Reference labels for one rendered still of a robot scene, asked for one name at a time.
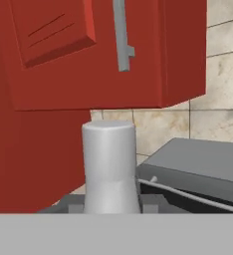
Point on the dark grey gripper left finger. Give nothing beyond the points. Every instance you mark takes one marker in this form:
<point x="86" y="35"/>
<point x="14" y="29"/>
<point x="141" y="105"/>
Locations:
<point x="72" y="203"/>

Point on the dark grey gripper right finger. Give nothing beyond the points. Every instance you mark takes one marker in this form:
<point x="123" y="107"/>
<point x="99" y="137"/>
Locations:
<point x="152" y="203"/>

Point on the red tall cabinet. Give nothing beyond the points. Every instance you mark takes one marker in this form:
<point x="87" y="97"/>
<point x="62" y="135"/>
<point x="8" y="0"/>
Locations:
<point x="39" y="159"/>

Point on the grey countertop oven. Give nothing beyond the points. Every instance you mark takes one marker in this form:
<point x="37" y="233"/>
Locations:
<point x="201" y="166"/>

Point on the red cupboard door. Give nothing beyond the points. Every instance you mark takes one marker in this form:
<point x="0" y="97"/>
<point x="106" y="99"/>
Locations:
<point x="88" y="83"/>

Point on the red wall cupboard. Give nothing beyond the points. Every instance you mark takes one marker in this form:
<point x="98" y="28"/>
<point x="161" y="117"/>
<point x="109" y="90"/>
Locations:
<point x="185" y="50"/>

